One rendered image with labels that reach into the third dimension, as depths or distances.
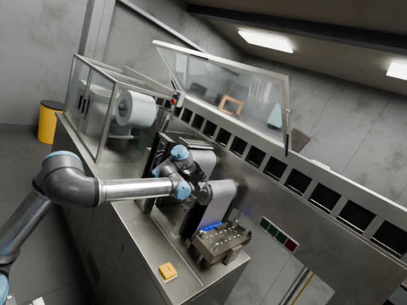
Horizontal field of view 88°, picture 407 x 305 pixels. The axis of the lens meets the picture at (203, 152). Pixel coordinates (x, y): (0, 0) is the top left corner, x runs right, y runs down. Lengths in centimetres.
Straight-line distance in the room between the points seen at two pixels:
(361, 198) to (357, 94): 567
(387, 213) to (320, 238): 32
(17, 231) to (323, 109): 663
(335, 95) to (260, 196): 566
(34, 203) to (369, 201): 136
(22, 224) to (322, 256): 132
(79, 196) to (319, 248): 115
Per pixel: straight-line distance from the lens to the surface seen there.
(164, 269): 121
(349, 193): 127
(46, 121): 418
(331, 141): 670
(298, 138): 576
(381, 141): 670
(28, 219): 92
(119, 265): 161
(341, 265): 136
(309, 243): 136
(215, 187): 125
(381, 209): 126
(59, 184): 74
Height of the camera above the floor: 181
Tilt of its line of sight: 17 degrees down
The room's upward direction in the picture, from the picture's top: 22 degrees clockwise
